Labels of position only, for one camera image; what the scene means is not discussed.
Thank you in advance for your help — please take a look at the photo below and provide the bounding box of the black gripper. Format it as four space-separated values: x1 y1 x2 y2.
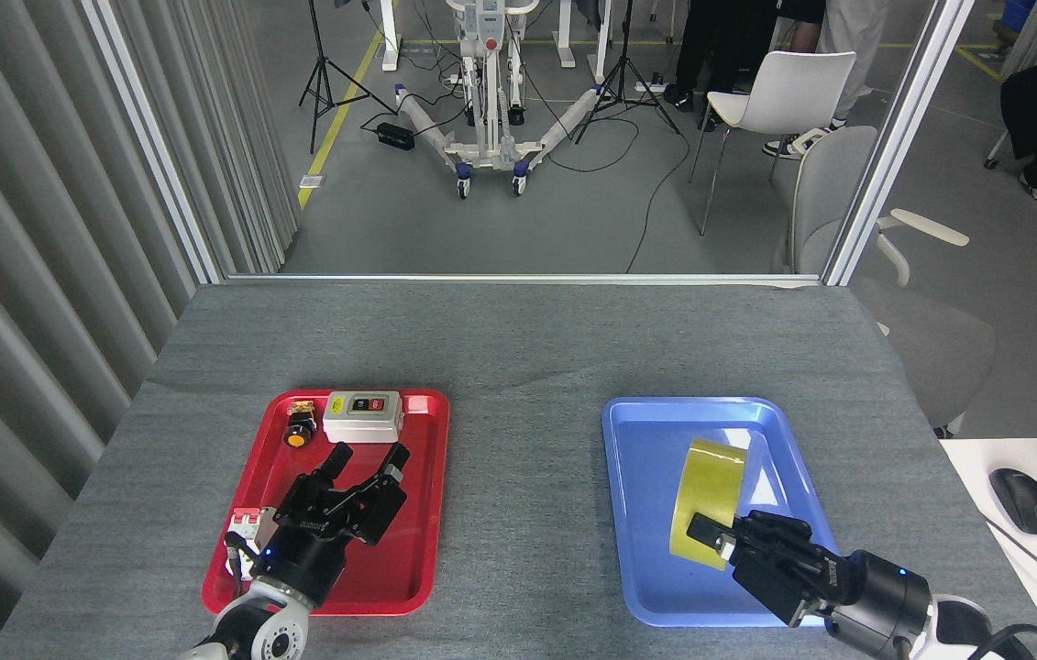
248 442 412 609
685 510 934 657

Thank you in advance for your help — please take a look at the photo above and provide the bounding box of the yellow tape roll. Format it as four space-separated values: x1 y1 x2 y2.
670 437 750 572

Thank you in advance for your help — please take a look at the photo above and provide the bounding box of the red plastic tray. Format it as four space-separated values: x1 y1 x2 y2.
203 389 451 616

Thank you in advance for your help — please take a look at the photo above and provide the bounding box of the yellow push button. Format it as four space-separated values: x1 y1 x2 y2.
283 399 320 450

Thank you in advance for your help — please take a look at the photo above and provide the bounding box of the white circuit breaker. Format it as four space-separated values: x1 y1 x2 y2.
224 506 277 580

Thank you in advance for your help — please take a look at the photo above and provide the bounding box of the blue plastic tray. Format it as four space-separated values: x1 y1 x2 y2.
601 396 856 629

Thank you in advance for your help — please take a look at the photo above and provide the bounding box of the white desk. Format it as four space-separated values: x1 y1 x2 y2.
938 437 1037 660

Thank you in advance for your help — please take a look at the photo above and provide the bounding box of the black computer mouse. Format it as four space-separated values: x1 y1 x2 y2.
989 467 1037 536

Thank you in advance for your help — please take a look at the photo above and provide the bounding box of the grey office chair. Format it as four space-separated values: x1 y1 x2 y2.
771 126 998 439

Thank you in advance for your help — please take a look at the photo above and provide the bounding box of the white stand on wheels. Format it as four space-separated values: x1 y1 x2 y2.
392 0 606 199

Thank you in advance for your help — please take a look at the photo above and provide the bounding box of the black tripod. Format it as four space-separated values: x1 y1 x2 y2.
298 0 396 155
573 0 682 146

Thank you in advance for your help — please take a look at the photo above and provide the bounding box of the white desk leg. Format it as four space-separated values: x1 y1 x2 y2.
556 0 578 69
595 0 616 83
379 0 403 72

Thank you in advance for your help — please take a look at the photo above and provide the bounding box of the white plastic chair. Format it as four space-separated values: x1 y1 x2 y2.
689 50 858 237

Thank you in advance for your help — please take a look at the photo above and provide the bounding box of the grey switch box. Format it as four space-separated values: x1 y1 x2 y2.
323 391 405 445

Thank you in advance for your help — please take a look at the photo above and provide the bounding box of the silver frame rail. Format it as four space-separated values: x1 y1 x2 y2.
225 273 823 286

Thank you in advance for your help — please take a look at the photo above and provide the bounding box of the black floor cable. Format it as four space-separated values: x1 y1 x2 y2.
623 115 695 275

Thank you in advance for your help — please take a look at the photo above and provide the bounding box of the silver frame post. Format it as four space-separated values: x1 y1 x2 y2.
822 0 977 287
81 0 226 285

